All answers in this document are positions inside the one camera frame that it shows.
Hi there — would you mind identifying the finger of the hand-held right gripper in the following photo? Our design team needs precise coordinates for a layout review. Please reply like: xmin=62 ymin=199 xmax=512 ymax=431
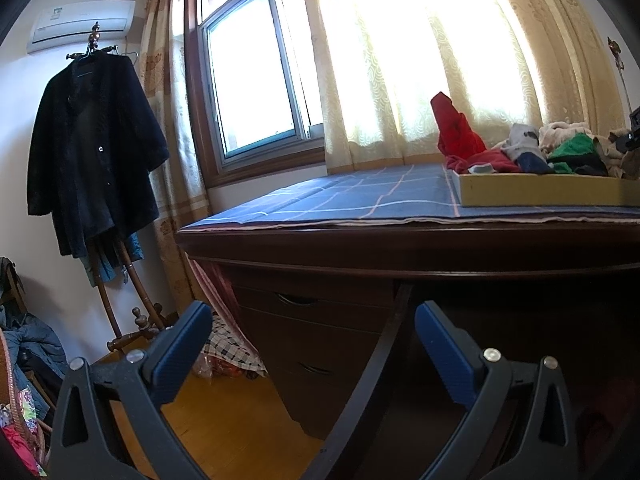
xmin=614 ymin=130 xmax=640 ymax=154

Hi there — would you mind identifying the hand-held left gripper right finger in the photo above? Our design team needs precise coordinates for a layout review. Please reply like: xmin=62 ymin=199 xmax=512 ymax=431
xmin=414 ymin=300 xmax=581 ymax=480

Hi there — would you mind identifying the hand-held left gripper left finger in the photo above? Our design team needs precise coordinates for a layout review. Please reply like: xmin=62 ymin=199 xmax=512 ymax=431
xmin=47 ymin=300 xmax=216 ymax=480

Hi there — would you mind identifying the large beige underwear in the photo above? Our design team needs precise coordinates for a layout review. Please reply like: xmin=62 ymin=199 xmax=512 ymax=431
xmin=592 ymin=130 xmax=640 ymax=180

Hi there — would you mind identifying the green black striped underwear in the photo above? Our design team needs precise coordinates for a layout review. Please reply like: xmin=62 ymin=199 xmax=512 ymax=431
xmin=546 ymin=132 xmax=611 ymax=177

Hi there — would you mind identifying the small beige underwear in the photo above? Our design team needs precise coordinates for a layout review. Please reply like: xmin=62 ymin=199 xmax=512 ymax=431
xmin=537 ymin=121 xmax=593 ymax=153

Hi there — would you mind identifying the yellow cardboard tray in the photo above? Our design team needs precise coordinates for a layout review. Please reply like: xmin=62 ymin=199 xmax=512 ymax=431
xmin=452 ymin=167 xmax=640 ymax=208

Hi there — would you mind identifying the grey blue underwear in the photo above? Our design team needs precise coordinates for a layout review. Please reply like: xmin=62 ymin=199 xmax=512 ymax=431
xmin=500 ymin=122 xmax=556 ymax=175

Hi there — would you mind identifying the dark red underwear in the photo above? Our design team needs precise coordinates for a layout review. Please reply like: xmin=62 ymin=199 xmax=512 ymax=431
xmin=445 ymin=150 xmax=521 ymax=175

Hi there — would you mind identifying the bright red underwear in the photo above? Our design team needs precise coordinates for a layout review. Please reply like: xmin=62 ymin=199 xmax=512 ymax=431
xmin=430 ymin=91 xmax=488 ymax=160

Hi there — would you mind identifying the wooden coat rack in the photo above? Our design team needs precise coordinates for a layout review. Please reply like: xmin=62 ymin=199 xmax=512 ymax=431
xmin=65 ymin=20 xmax=176 ymax=356

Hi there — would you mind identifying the checked cloth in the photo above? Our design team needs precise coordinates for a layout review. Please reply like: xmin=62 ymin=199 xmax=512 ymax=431
xmin=202 ymin=317 xmax=268 ymax=381

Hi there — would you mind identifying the pink striped cloth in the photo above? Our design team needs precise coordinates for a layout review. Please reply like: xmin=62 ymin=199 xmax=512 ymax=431
xmin=189 ymin=256 xmax=246 ymax=326

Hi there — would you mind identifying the dark wooden desk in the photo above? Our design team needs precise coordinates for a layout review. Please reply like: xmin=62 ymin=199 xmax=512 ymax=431
xmin=175 ymin=220 xmax=640 ymax=441

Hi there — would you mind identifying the teal garment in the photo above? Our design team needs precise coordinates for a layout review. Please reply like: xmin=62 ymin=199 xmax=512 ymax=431
xmin=80 ymin=232 xmax=146 ymax=288

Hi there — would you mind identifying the denim clothes pile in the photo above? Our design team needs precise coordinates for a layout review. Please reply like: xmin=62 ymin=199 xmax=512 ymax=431
xmin=0 ymin=257 xmax=68 ymax=396

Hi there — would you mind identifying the colourful patterned fabric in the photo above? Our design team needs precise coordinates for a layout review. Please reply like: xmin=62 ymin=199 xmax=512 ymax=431
xmin=0 ymin=390 xmax=51 ymax=476

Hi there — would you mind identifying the blue checked tablecloth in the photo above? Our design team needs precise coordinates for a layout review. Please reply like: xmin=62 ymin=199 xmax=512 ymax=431
xmin=177 ymin=162 xmax=640 ymax=233

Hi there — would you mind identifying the dark coat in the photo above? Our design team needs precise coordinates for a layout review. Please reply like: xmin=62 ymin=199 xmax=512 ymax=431
xmin=26 ymin=55 xmax=171 ymax=258

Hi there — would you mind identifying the cream lace curtain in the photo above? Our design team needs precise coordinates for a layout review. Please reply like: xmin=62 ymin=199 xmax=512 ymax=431
xmin=297 ymin=0 xmax=621 ymax=171

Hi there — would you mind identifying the patterned side curtain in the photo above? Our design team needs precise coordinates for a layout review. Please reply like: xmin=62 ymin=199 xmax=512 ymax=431
xmin=137 ymin=0 xmax=211 ymax=316

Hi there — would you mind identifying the wooden framed window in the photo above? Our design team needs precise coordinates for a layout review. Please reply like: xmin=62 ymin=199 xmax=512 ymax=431
xmin=182 ymin=0 xmax=328 ymax=188

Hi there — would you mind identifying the white air conditioner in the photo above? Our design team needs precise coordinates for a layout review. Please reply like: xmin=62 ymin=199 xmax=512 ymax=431
xmin=27 ymin=0 xmax=137 ymax=56

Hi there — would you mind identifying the wooden drawer pedestal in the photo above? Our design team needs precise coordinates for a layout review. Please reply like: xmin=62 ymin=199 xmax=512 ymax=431
xmin=220 ymin=265 xmax=401 ymax=441

